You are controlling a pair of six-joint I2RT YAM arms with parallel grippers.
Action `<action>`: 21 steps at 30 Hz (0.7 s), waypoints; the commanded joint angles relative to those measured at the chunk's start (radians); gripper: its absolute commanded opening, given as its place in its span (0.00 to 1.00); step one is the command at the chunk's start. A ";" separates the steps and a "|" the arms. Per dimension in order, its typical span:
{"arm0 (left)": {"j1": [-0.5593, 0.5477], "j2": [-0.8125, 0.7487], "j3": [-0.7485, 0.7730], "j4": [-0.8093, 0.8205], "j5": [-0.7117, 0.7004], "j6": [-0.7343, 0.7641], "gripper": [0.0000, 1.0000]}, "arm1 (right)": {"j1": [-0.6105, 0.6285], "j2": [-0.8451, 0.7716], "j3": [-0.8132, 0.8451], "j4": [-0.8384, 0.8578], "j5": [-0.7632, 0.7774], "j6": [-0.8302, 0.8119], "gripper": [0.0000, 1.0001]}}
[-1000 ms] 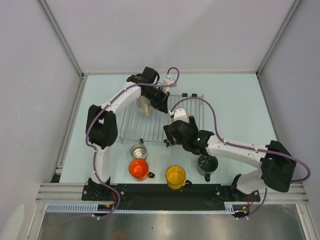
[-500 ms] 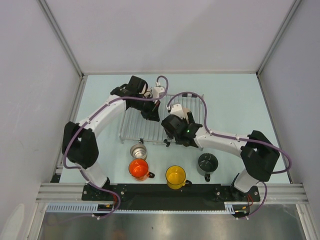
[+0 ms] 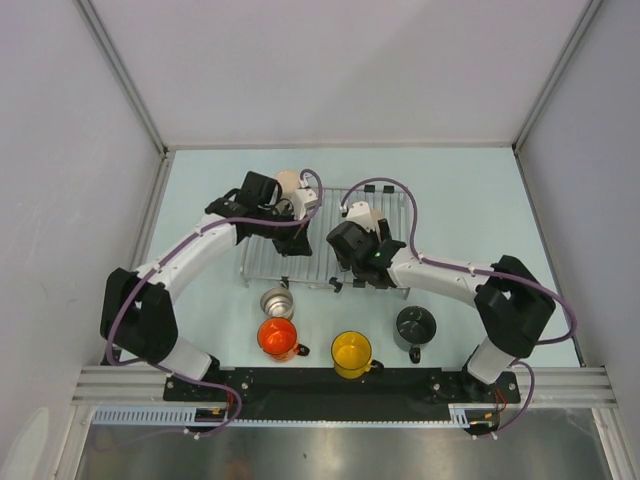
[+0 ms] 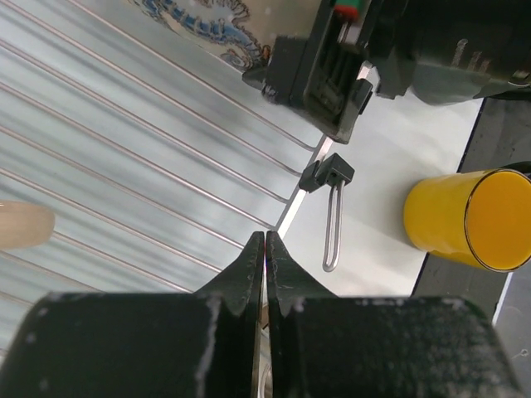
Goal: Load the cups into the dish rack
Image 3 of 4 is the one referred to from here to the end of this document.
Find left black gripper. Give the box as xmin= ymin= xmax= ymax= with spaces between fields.
xmin=256 ymin=203 xmax=312 ymax=257

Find beige mug coral print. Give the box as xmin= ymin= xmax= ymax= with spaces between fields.
xmin=275 ymin=170 xmax=303 ymax=201

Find beige mug blue print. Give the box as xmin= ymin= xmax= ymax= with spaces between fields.
xmin=369 ymin=208 xmax=385 ymax=238

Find metal wire dish rack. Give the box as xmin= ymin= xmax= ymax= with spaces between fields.
xmin=240 ymin=183 xmax=412 ymax=293

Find yellow mug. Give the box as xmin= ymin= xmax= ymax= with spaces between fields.
xmin=330 ymin=331 xmax=384 ymax=380

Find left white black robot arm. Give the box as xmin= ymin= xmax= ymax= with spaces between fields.
xmin=100 ymin=169 xmax=323 ymax=400

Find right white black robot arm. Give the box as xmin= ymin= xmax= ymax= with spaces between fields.
xmin=326 ymin=221 xmax=556 ymax=401

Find dark green mug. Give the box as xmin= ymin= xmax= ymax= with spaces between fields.
xmin=393 ymin=306 xmax=437 ymax=364

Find small steel cup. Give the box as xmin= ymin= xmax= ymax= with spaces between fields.
xmin=259 ymin=287 xmax=295 ymax=320

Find orange mug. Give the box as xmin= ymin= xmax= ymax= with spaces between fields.
xmin=257 ymin=317 xmax=310 ymax=362

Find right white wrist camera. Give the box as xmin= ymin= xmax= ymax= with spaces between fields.
xmin=340 ymin=201 xmax=375 ymax=232

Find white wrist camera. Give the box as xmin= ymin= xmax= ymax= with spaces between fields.
xmin=289 ymin=178 xmax=320 ymax=220
xmin=340 ymin=201 xmax=375 ymax=232

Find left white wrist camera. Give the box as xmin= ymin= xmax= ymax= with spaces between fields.
xmin=289 ymin=178 xmax=320 ymax=220

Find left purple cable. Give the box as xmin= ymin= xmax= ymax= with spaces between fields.
xmin=103 ymin=167 xmax=324 ymax=444

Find purple cable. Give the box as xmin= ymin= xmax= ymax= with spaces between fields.
xmin=103 ymin=167 xmax=324 ymax=444
xmin=339 ymin=177 xmax=580 ymax=441

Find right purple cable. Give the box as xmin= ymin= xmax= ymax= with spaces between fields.
xmin=339 ymin=177 xmax=580 ymax=441

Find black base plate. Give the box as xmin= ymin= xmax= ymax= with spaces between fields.
xmin=163 ymin=367 xmax=521 ymax=423

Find grey slotted cable duct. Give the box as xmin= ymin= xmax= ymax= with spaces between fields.
xmin=92 ymin=404 xmax=474 ymax=429

